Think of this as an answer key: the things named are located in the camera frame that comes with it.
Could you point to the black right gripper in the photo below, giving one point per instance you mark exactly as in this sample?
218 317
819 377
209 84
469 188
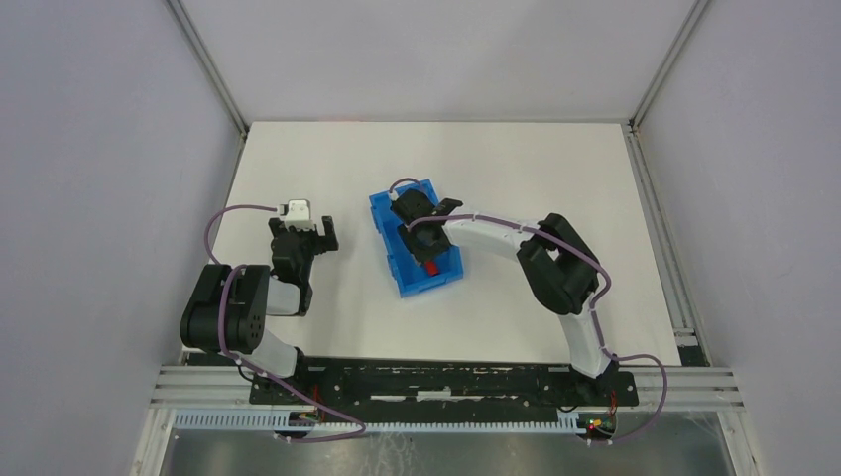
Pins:
427 240

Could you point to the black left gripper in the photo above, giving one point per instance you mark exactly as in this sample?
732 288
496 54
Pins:
301 237

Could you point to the blue plastic bin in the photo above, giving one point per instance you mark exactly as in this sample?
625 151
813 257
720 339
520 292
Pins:
410 277

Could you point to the red handled screwdriver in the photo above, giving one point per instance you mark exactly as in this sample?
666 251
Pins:
432 269

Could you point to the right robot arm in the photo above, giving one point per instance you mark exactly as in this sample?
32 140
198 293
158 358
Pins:
562 272

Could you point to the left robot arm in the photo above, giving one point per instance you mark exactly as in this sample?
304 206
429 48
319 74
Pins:
228 310

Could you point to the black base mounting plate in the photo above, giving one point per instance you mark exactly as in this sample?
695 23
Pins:
407 391

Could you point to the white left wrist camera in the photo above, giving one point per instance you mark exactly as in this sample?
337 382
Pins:
296 214

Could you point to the aluminium frame rail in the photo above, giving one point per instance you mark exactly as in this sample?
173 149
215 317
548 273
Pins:
698 389

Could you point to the white slotted cable duct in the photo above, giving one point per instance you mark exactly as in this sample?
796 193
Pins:
285 421

